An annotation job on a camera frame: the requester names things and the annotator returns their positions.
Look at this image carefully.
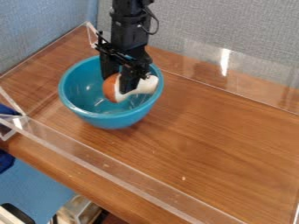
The clear acrylic barrier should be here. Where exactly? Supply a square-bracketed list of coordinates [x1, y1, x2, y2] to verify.
[147, 43, 299, 115]
[0, 85, 246, 224]

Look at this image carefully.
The clear acrylic back barrier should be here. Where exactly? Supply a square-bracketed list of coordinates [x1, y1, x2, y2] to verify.
[147, 43, 299, 115]

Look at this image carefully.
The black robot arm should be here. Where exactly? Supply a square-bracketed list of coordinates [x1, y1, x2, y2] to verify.
[96, 0, 155, 94]

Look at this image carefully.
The brown and white toy mushroom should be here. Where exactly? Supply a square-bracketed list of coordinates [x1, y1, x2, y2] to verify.
[103, 73, 159, 103]

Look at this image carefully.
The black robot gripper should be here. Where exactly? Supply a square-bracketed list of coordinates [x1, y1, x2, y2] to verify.
[96, 17, 152, 95]

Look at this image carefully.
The clear acrylic corner bracket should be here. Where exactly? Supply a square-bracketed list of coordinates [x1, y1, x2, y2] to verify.
[86, 22, 108, 50]

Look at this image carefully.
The clear plastic container below table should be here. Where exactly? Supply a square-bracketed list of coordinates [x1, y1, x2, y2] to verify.
[50, 195, 103, 224]

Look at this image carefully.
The black and white object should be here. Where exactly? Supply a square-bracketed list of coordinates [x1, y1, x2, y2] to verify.
[0, 203, 36, 224]

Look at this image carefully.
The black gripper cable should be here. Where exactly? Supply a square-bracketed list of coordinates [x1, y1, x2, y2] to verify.
[140, 6, 160, 36]

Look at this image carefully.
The clear acrylic front barrier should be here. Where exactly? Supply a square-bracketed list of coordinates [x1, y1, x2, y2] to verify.
[0, 85, 246, 224]

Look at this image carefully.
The blue cloth object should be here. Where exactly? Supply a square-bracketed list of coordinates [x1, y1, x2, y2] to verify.
[0, 103, 20, 174]

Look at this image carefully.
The blue plastic bowl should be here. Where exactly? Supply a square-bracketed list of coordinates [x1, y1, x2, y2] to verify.
[59, 56, 164, 130]

